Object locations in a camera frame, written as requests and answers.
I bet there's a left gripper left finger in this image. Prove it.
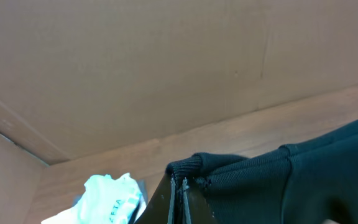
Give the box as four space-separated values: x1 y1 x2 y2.
134 174 176 224

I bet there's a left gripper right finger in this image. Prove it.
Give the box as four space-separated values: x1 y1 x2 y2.
182 179 218 224

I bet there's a black t-shirt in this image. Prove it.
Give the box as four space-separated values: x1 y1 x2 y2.
166 120 358 223

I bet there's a grey folded shirt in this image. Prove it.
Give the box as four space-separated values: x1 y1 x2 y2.
73 175 147 206

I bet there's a light blue folded shirt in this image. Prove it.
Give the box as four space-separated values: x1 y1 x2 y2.
75 173 146 224

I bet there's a beige folded shirt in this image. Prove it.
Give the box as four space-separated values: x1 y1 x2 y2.
40 194 147 224

